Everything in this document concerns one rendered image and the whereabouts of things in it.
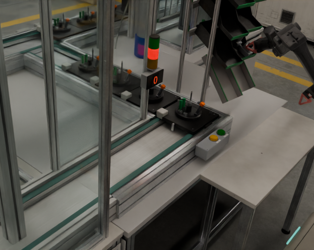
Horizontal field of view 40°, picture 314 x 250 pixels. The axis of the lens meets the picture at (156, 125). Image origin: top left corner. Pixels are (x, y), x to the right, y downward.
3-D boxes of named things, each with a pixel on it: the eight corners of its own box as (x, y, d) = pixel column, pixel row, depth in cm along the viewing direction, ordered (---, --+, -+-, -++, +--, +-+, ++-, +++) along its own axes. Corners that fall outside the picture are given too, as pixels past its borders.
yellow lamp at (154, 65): (159, 67, 203) (160, 57, 200) (153, 70, 200) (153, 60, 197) (151, 63, 206) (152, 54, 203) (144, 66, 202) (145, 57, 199)
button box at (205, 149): (228, 143, 218) (230, 133, 215) (206, 160, 204) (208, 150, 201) (217, 137, 222) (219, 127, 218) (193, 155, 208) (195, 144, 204)
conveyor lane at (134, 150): (216, 131, 234) (219, 115, 228) (107, 211, 177) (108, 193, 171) (174, 111, 248) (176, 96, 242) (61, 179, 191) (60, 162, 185)
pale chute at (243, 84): (250, 88, 252) (255, 86, 248) (235, 94, 244) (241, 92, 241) (230, 45, 253) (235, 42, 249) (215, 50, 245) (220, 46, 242)
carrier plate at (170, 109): (219, 117, 229) (219, 114, 228) (193, 135, 213) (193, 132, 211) (182, 100, 241) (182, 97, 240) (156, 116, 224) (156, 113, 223)
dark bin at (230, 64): (241, 64, 232) (248, 54, 226) (225, 69, 224) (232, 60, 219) (210, 28, 241) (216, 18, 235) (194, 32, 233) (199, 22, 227)
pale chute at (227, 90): (237, 97, 242) (243, 94, 238) (222, 103, 234) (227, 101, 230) (217, 52, 243) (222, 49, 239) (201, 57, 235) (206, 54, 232)
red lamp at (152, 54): (160, 57, 200) (161, 47, 198) (153, 60, 197) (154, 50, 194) (152, 54, 203) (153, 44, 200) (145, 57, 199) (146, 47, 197)
